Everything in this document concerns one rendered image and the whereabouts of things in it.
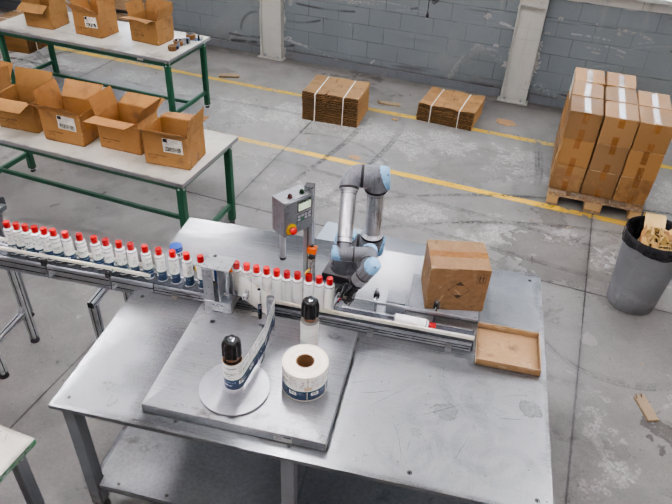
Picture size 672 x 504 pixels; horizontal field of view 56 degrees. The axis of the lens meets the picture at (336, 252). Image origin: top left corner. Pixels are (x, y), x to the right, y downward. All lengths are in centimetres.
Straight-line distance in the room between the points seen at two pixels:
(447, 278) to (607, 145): 298
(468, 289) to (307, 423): 110
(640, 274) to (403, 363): 229
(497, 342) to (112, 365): 183
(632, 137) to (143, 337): 425
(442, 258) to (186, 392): 138
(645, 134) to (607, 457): 284
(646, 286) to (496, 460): 244
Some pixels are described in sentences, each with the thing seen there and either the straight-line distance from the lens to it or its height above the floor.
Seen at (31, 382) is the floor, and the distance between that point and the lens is 434.
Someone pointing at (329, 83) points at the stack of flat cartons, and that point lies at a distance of 725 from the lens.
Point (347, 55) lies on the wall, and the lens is 850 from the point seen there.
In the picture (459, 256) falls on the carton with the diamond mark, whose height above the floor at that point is 112.
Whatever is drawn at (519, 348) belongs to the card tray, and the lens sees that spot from 324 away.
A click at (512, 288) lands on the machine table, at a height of 83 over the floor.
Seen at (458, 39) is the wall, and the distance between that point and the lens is 805.
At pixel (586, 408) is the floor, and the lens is 426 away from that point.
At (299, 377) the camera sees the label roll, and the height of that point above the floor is 102.
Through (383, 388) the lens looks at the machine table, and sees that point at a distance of 291.
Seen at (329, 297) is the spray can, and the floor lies 98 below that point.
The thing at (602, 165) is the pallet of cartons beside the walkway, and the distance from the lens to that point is 594.
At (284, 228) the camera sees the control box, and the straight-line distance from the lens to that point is 293.
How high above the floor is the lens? 301
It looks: 37 degrees down
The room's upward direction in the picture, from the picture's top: 3 degrees clockwise
